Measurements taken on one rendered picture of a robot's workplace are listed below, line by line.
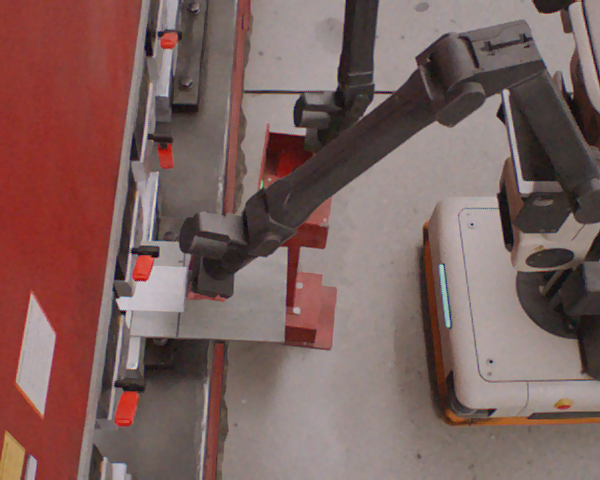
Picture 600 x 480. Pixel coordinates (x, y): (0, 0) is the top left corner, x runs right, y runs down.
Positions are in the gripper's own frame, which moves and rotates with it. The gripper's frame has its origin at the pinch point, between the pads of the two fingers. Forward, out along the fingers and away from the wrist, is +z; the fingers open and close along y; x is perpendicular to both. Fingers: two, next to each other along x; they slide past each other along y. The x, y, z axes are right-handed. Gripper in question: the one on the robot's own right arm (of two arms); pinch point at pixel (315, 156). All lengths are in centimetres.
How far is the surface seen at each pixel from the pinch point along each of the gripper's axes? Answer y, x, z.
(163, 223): 29.7, 25.5, -3.0
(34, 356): 46, 78, -78
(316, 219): -2.2, 14.2, 1.4
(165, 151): 35, 28, -33
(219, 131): 21.9, 1.2, -1.9
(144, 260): 35, 51, -42
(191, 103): 28.8, -3.0, -3.0
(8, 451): 46, 87, -81
